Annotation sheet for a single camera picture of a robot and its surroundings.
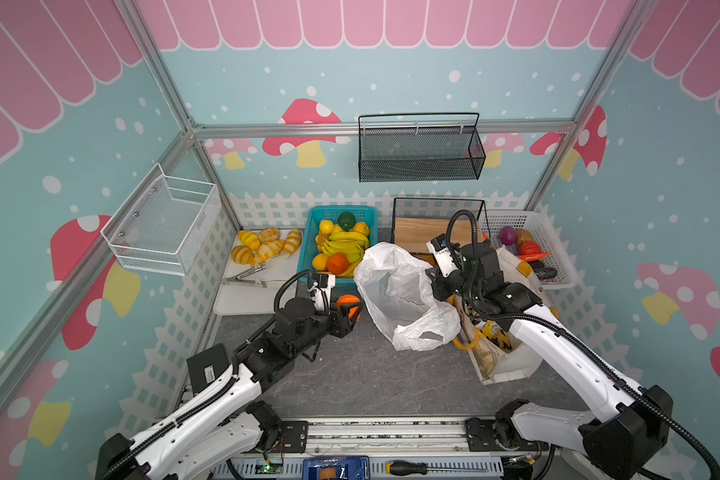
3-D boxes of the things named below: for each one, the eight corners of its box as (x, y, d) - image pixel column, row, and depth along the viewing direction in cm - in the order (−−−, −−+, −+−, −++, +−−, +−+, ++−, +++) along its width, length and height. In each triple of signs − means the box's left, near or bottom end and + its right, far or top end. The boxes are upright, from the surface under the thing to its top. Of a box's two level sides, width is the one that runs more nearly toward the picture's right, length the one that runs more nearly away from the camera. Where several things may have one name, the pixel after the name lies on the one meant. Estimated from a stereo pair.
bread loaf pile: (234, 264, 111) (230, 258, 108) (244, 234, 121) (241, 227, 118) (296, 264, 111) (294, 258, 108) (302, 234, 121) (300, 227, 118)
